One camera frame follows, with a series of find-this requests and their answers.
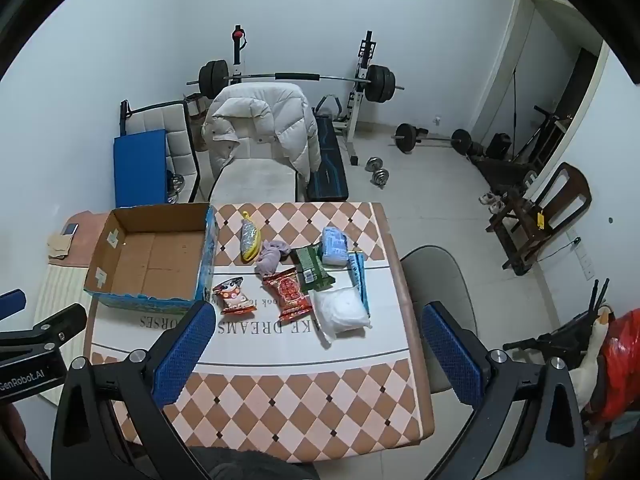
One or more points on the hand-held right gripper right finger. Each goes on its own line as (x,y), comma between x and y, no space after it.
(450,355)

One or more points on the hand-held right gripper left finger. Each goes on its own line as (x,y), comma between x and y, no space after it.
(185,350)

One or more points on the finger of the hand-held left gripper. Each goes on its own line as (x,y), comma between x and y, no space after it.
(55,325)
(12,302)

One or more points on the small red snack packet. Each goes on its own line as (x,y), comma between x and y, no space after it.
(232,297)

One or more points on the cardboard box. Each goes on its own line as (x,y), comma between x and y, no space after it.
(150,265)

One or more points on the large red snack packet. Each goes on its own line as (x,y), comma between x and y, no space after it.
(289,295)

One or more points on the white plastic bag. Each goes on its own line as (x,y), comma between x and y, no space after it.
(340,312)

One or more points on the blue striped packet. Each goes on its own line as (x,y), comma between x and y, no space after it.
(359,275)

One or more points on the yellow banana-shaped pouch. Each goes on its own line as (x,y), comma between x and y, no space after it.
(248,240)

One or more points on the purple cloth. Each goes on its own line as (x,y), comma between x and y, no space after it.
(272,255)

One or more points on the green packet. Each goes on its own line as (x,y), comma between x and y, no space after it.
(310,265)

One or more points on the light blue tissue pack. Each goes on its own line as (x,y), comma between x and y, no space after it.
(334,245)

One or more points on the person's left forearm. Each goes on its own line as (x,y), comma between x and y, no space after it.
(12,435)

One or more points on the cream ribbed mat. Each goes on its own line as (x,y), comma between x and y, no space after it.
(55,285)

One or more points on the cardboard pieces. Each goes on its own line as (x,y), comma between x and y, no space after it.
(59,246)

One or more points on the grey chair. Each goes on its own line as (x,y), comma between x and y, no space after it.
(440,275)

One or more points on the smartphone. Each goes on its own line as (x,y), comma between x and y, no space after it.
(70,229)

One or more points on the checked tablecloth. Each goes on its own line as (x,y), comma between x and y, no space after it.
(300,385)

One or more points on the white goose plush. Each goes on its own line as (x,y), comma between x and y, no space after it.
(585,375)

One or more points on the white shoes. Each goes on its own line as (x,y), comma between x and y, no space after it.
(492,198)

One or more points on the chrome metal stand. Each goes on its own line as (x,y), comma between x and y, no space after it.
(174,187)

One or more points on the red plastic bag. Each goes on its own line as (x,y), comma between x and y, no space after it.
(622,360)

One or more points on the white padded chair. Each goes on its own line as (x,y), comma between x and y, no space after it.
(255,180)

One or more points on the chrome dumbbell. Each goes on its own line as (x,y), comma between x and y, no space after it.
(373,164)
(381,179)

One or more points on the dark wooden chair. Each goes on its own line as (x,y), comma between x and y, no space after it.
(565,195)

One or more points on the black box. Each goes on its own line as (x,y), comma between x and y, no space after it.
(498,145)

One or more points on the black weight bench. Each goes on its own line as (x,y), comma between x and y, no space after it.
(327,170)

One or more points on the short barbell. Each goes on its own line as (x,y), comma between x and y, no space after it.
(407,136)

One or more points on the black exercise equipment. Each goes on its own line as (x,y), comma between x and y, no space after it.
(542,135)

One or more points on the grey exercise machine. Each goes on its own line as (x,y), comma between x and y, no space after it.
(327,105)

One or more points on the barbell with black plates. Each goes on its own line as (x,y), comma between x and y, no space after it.
(285,76)

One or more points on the white weight rack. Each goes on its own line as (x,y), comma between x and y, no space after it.
(362,60)

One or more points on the black metal frame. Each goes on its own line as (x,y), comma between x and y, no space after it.
(545,337)

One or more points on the white chair with black frame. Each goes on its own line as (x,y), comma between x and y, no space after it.
(175,130)

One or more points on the white door frame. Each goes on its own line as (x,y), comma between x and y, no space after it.
(500,70)

